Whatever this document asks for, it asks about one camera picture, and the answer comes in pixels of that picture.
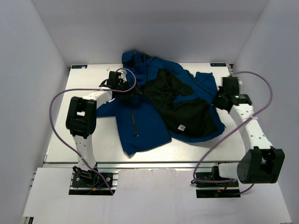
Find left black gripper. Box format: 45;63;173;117
116;77;142;102

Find blue zip jacket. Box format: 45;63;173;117
97;51;225;156

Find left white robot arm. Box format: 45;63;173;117
66;68;137;186

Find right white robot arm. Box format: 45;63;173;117
211;77;285;186

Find right blue table label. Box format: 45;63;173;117
210;63;227;67

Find blue table label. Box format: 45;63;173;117
71;64;87;69
210;63;227;67

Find left blue table label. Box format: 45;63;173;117
71;64;87;69

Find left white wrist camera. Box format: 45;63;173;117
118;70;127;82

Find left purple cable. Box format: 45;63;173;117
50;67;137;196

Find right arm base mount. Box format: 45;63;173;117
191;165;241;199

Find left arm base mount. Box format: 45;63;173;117
69;166;118;196

